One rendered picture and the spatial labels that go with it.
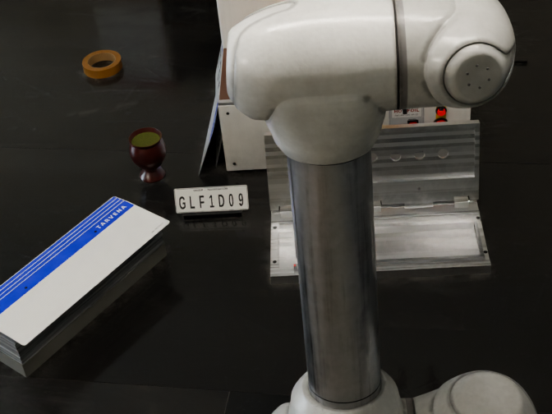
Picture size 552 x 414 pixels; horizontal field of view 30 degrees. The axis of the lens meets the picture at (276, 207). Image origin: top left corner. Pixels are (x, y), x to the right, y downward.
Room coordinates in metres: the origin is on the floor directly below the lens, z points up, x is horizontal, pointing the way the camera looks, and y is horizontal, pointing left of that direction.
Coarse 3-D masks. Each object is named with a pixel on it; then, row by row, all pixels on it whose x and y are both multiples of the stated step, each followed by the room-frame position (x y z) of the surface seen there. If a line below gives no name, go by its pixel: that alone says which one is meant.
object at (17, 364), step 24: (144, 264) 1.56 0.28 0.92; (0, 288) 1.44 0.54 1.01; (96, 288) 1.46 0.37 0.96; (120, 288) 1.50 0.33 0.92; (72, 312) 1.41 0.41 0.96; (96, 312) 1.45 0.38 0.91; (0, 336) 1.33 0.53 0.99; (48, 336) 1.36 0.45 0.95; (72, 336) 1.40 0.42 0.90; (0, 360) 1.35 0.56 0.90; (24, 360) 1.31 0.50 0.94
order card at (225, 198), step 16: (176, 192) 1.74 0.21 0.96; (192, 192) 1.74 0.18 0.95; (208, 192) 1.74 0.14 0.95; (224, 192) 1.73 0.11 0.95; (240, 192) 1.73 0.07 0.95; (176, 208) 1.73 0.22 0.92; (192, 208) 1.73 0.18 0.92; (208, 208) 1.72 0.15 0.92; (224, 208) 1.72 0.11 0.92; (240, 208) 1.72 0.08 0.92
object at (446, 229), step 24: (288, 216) 1.67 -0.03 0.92; (384, 216) 1.63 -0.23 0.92; (408, 216) 1.63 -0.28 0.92; (432, 216) 1.62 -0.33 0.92; (456, 216) 1.61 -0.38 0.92; (288, 240) 1.59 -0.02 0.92; (384, 240) 1.56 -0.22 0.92; (408, 240) 1.56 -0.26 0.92; (432, 240) 1.55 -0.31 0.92; (456, 240) 1.54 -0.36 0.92; (288, 264) 1.52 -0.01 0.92; (408, 264) 1.48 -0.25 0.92; (432, 264) 1.47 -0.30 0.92; (456, 264) 1.47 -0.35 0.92; (480, 264) 1.46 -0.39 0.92
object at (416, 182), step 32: (384, 128) 1.69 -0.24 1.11; (416, 128) 1.68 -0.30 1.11; (448, 128) 1.68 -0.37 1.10; (384, 160) 1.68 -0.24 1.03; (416, 160) 1.68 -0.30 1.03; (448, 160) 1.67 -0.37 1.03; (288, 192) 1.67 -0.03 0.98; (384, 192) 1.66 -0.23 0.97; (416, 192) 1.65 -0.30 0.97; (448, 192) 1.65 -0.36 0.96
